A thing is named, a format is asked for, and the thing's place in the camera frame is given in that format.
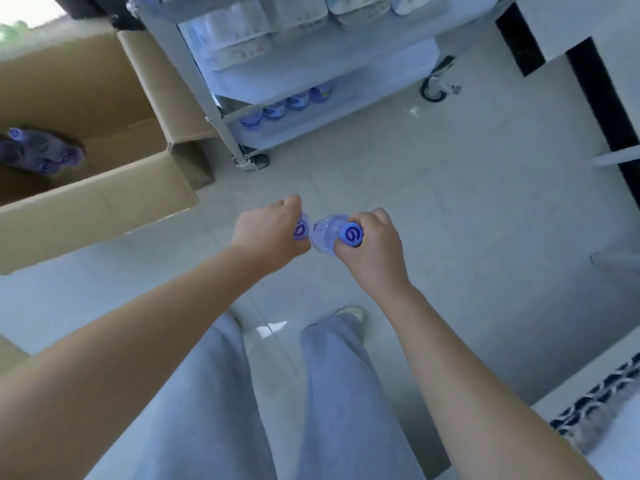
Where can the person's left hand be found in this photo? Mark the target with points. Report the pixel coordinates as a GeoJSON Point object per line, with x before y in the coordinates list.
{"type": "Point", "coordinates": [265, 239]}

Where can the person's right hand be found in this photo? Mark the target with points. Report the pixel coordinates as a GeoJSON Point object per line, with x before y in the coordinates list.
{"type": "Point", "coordinates": [380, 259]}

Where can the person's right thumb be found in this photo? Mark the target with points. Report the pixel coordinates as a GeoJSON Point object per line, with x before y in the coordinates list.
{"type": "Point", "coordinates": [346, 252]}

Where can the person's left fingers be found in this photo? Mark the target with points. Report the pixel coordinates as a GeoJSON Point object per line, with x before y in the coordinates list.
{"type": "Point", "coordinates": [291, 207]}

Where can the small water bottle purple cap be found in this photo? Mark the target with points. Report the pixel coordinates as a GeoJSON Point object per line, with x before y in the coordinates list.
{"type": "Point", "coordinates": [274, 110]}
{"type": "Point", "coordinates": [322, 92]}
{"type": "Point", "coordinates": [251, 120]}
{"type": "Point", "coordinates": [69, 155]}
{"type": "Point", "coordinates": [301, 229]}
{"type": "Point", "coordinates": [32, 139]}
{"type": "Point", "coordinates": [298, 100]}
{"type": "Point", "coordinates": [25, 159]}
{"type": "Point", "coordinates": [330, 235]}

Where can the person's left forearm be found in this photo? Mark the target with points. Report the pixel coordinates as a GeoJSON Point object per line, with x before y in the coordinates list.
{"type": "Point", "coordinates": [125, 344]}

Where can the person's right forearm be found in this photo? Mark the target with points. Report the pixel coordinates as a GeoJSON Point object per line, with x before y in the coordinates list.
{"type": "Point", "coordinates": [475, 374]}

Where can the black cart castor wheel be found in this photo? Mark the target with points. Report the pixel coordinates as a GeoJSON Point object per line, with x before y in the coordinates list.
{"type": "Point", "coordinates": [254, 161]}
{"type": "Point", "coordinates": [436, 87]}

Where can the white shoe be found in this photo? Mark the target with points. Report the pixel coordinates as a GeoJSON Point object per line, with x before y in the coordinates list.
{"type": "Point", "coordinates": [352, 314]}

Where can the grey metal shelf cart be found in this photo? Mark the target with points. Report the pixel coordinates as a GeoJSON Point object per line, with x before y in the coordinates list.
{"type": "Point", "coordinates": [320, 69]}

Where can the light grey trousers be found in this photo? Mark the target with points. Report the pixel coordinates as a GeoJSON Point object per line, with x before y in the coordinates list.
{"type": "Point", "coordinates": [330, 409]}

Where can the wrapped pack of water bottles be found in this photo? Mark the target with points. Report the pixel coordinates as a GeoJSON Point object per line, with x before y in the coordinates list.
{"type": "Point", "coordinates": [300, 9]}
{"type": "Point", "coordinates": [230, 37]}
{"type": "Point", "coordinates": [357, 7]}

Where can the large open cardboard box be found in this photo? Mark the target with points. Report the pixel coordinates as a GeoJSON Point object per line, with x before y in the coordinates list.
{"type": "Point", "coordinates": [100, 144]}

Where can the wrapped bottle pack dark print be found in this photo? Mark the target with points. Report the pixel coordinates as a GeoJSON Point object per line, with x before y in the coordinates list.
{"type": "Point", "coordinates": [597, 412]}

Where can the white cabinet with black gaps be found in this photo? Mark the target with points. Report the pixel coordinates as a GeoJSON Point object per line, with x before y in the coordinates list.
{"type": "Point", "coordinates": [575, 54]}

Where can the cardboard box corner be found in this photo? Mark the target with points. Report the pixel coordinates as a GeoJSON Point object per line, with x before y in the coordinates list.
{"type": "Point", "coordinates": [10, 354]}

